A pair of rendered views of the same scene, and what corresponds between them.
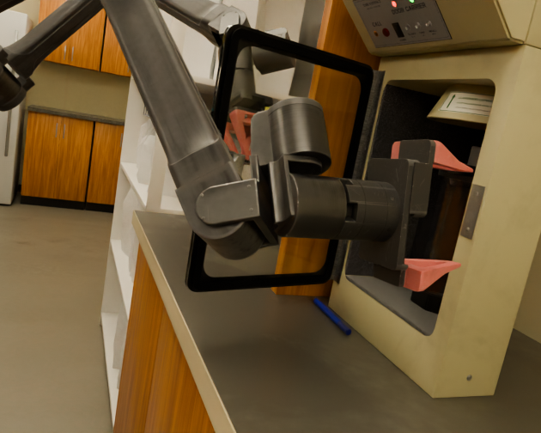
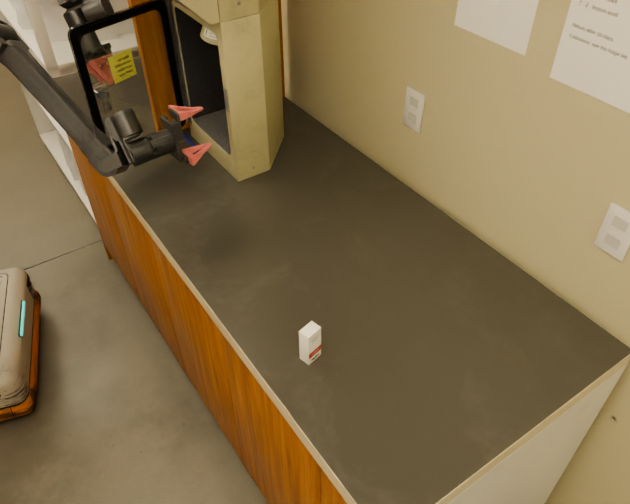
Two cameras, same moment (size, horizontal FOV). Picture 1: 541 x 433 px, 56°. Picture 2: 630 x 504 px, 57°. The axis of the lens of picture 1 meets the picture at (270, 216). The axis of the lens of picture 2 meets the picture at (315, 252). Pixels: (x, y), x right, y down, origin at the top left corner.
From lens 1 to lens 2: 1.05 m
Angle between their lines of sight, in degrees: 34
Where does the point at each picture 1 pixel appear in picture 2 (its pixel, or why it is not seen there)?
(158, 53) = (51, 96)
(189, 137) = (83, 136)
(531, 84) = (231, 38)
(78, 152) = not seen: outside the picture
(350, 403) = (198, 197)
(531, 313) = (313, 99)
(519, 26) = (213, 17)
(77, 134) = not seen: outside the picture
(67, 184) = not seen: outside the picture
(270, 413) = (162, 214)
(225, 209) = (109, 166)
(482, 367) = (258, 161)
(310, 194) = (137, 152)
